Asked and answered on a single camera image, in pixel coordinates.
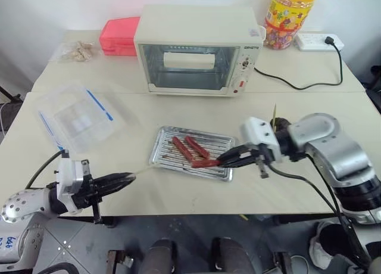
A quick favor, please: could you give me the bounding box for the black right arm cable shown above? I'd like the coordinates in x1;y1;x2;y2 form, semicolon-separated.
267;163;373;270

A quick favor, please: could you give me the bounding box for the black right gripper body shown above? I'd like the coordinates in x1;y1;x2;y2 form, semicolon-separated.
246;143;273;180

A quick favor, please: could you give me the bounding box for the pink plastic box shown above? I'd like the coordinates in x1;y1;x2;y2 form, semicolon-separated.
98;16;142;58

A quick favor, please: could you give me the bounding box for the cream toaster oven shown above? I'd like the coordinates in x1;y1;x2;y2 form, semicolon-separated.
133;4;266;98

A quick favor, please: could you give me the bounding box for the silver metal baking tray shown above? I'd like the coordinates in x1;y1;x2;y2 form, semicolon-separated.
148;125;236;183

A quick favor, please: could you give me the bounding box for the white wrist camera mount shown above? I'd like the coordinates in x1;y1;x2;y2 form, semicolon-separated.
55;150;90;212
239;116;283;164

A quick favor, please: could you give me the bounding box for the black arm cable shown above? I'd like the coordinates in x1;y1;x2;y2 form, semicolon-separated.
25;150;67;191
267;163;373;270

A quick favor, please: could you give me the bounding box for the clear blue-clip plastic container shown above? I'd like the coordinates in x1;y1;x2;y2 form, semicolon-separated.
35;82;116;154

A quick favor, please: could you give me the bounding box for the white power strip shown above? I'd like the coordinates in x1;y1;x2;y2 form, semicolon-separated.
294;32;345;52

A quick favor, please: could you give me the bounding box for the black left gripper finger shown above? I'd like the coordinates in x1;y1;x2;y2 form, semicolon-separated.
92;172;136;188
95;177;136;197

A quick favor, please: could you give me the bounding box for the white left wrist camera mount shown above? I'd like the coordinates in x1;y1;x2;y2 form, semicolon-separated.
55;150;90;212

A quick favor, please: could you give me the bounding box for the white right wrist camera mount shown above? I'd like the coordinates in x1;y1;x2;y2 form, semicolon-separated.
239;116;283;164

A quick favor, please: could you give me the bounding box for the yellow-lid candy jar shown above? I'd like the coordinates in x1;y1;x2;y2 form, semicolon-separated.
263;0;322;51

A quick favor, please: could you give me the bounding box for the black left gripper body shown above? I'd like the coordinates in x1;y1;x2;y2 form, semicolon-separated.
70;159;104;225

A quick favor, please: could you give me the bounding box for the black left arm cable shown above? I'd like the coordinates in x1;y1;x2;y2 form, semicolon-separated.
25;150;67;191

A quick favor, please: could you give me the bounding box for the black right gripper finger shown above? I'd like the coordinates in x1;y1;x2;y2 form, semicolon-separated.
220;155;254;169
217;145;255;164

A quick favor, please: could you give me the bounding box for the clear bag of snacks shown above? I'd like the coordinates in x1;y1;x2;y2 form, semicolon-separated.
48;39;99;64

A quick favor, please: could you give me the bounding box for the black oven power cable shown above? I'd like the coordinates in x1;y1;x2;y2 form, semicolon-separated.
252;36;343;91

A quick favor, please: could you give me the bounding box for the white shoe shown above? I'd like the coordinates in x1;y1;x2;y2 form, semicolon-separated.
308;221;342;260

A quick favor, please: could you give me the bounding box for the red sausage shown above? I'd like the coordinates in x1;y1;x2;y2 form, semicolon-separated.
191;158;220;169
185;135;210;160
172;136;195;162

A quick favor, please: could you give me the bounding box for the dark rounded shape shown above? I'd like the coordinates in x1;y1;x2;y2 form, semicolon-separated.
139;238;177;274
210;236;251;274

